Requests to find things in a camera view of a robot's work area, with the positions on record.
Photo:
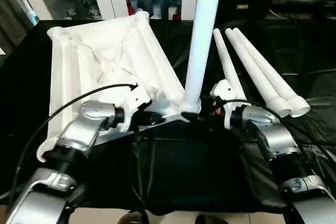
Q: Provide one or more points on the white plastic table top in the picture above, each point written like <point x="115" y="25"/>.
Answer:
<point x="86" y="58"/>

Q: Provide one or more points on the grey curtain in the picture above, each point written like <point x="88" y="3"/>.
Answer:
<point x="10" y="11"/>

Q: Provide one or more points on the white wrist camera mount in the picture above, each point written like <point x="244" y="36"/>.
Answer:
<point x="136" y="100"/>
<point x="225" y="90"/>

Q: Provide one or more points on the white plastic table leg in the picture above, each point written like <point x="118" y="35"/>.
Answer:
<point x="257" y="72"/>
<point x="278" y="77"/>
<point x="202" y="37"/>
<point x="227" y="61"/>

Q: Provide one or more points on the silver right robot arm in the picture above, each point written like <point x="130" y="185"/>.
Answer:
<point x="275" y="129"/>

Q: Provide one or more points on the black left robot foot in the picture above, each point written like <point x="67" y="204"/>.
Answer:
<point x="134" y="218"/>

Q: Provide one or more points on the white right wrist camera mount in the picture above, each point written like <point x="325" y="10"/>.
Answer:
<point x="225" y="90"/>

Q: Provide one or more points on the red item in cabinet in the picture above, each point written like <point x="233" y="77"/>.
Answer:
<point x="130" y="6"/>

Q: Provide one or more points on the black right robot foot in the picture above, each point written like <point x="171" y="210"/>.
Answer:
<point x="207" y="220"/>

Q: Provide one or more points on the black work surface mat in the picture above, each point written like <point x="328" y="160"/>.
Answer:
<point x="189" y="161"/>

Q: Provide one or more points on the white figurine in cabinet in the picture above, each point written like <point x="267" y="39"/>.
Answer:
<point x="70" y="12"/>

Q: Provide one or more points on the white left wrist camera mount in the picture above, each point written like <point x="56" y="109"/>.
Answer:
<point x="136" y="100"/>

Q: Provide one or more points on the black robot foot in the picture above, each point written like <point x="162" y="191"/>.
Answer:
<point x="207" y="220"/>
<point x="134" y="218"/>

